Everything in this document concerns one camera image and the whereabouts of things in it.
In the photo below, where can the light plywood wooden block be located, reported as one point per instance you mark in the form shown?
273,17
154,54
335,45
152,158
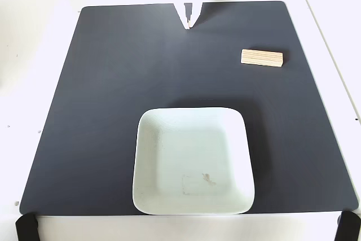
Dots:
260,58

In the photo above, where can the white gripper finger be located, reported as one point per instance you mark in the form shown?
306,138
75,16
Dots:
196,12
182,15

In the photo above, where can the white square plate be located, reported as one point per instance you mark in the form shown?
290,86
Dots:
194,162

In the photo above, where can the black rubber mat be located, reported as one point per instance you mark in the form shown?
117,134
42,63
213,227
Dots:
127,83

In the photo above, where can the black corner bracket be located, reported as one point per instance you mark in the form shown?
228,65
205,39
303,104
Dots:
349,227
26,227

